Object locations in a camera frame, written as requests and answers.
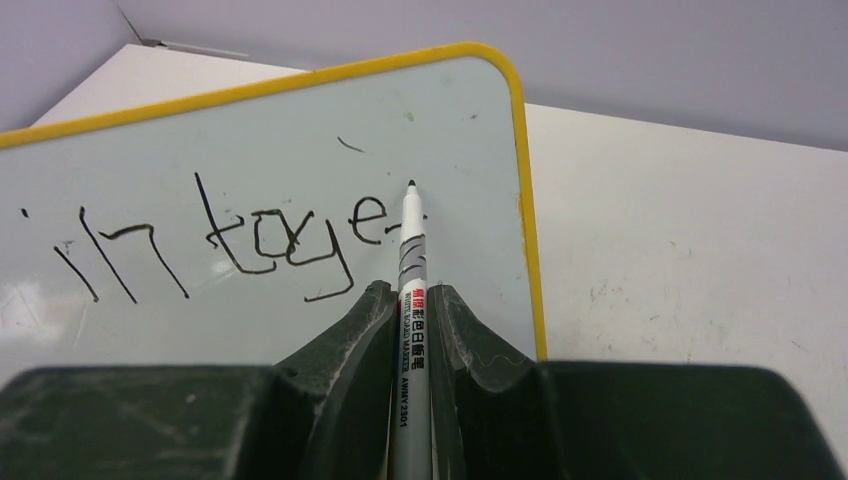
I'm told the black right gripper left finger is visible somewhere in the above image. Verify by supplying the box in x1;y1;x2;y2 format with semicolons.
1;280;397;479

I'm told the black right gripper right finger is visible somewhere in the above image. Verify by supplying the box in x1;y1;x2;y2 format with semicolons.
427;285;844;479

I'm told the black white marker pen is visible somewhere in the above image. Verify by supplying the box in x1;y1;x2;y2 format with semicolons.
389;180;433;479

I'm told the yellow framed whiteboard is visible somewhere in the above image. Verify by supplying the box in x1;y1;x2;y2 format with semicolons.
1;42;547;381

